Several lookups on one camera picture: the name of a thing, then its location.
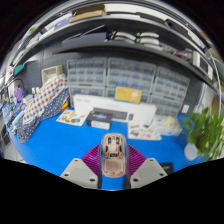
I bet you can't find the grey plastic drawer cabinet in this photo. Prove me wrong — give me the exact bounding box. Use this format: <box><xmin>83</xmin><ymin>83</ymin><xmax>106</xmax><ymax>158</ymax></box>
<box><xmin>149</xmin><ymin>65</ymin><xmax>191</xmax><ymax>118</ymax></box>
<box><xmin>66</xmin><ymin>57</ymin><xmax>108</xmax><ymax>107</ymax></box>
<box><xmin>105</xmin><ymin>57</ymin><xmax>157</xmax><ymax>104</ymax></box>

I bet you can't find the colourful picture sheet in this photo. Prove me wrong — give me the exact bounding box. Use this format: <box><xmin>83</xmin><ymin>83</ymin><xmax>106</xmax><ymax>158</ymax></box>
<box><xmin>127</xmin><ymin>122</ymin><xmax>163</xmax><ymax>141</ymax></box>
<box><xmin>55</xmin><ymin>109</ymin><xmax>89</xmax><ymax>127</ymax></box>

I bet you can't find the dark overhead shelf unit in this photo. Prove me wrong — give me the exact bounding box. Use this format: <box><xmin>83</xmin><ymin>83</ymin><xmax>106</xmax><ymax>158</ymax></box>
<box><xmin>6</xmin><ymin>1</ymin><xmax>221</xmax><ymax>91</ymax></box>

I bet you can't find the green potted plant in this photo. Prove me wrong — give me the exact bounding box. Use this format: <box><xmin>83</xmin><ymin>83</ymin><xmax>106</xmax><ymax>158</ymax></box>
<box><xmin>181</xmin><ymin>106</ymin><xmax>224</xmax><ymax>163</ymax></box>

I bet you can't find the clear plastic package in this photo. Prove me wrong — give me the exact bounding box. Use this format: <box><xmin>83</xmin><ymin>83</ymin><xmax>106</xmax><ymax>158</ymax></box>
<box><xmin>149</xmin><ymin>114</ymin><xmax>184</xmax><ymax>138</ymax></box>

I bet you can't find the dotted patterned fabric bag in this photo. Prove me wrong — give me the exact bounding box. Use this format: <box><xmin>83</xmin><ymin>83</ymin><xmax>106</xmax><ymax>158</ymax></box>
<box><xmin>15</xmin><ymin>73</ymin><xmax>70</xmax><ymax>144</ymax></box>

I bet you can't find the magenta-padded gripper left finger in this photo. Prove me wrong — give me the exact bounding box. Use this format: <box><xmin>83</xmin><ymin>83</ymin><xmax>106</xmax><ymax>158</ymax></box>
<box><xmin>59</xmin><ymin>144</ymin><xmax>103</xmax><ymax>190</ymax></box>

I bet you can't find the long white keyboard box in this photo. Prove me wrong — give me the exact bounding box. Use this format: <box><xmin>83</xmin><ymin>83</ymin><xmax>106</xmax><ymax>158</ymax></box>
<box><xmin>73</xmin><ymin>94</ymin><xmax>158</xmax><ymax>126</ymax></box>

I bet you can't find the yellow card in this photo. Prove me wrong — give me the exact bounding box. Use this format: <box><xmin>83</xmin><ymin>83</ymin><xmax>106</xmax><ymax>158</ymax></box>
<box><xmin>114</xmin><ymin>85</ymin><xmax>143</xmax><ymax>104</ymax></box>

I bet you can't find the purple cloth item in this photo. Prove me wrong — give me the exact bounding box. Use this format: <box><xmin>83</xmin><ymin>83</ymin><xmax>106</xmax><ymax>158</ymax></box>
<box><xmin>13</xmin><ymin>86</ymin><xmax>25</xmax><ymax>104</ymax></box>

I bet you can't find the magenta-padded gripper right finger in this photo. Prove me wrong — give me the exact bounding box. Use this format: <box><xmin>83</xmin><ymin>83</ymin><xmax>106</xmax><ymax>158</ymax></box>
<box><xmin>122</xmin><ymin>144</ymin><xmax>168</xmax><ymax>190</ymax></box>

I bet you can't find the white wall crate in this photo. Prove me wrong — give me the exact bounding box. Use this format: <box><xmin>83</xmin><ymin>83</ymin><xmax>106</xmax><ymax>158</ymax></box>
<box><xmin>41</xmin><ymin>64</ymin><xmax>64</xmax><ymax>84</ymax></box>

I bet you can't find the small black box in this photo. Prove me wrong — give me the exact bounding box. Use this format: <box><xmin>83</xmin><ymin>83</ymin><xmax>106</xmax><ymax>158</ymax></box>
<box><xmin>85</xmin><ymin>110</ymin><xmax>114</xmax><ymax>131</ymax></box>

